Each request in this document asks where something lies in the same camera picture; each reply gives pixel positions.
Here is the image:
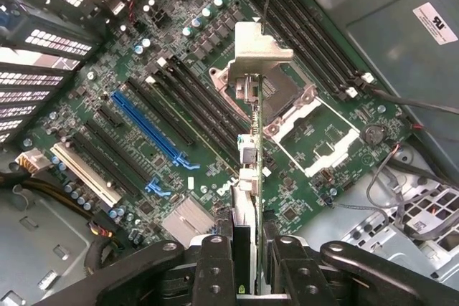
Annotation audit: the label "silver chipset heatsink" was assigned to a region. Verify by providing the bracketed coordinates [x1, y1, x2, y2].
[161, 193, 220, 248]

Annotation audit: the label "silver drive cage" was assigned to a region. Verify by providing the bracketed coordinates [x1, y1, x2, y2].
[297, 169, 459, 285]

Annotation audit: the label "black expansion slot blue latch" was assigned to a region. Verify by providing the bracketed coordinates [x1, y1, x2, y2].
[84, 118, 172, 198]

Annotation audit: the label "coin cell battery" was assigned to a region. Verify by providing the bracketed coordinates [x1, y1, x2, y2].
[361, 123, 387, 146]

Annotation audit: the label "white expansion slot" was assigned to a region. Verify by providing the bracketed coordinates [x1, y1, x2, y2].
[49, 142, 123, 206]

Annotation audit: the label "silver power supply unit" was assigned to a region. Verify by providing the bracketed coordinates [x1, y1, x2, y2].
[0, 191, 108, 306]

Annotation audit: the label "CPU socket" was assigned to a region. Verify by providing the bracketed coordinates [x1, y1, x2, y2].
[209, 57, 318, 135]

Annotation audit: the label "white power connector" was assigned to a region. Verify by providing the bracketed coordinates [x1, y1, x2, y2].
[16, 148, 48, 178]

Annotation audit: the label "green motherboard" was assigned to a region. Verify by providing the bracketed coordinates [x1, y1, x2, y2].
[21, 0, 413, 246]

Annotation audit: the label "black open PC case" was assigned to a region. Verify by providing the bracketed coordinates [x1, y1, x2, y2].
[0, 0, 459, 306]

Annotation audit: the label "yellow black power wires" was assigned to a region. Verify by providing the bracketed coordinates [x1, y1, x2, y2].
[0, 169, 123, 278]

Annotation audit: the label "thin black wire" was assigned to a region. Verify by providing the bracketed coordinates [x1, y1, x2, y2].
[371, 87, 459, 115]

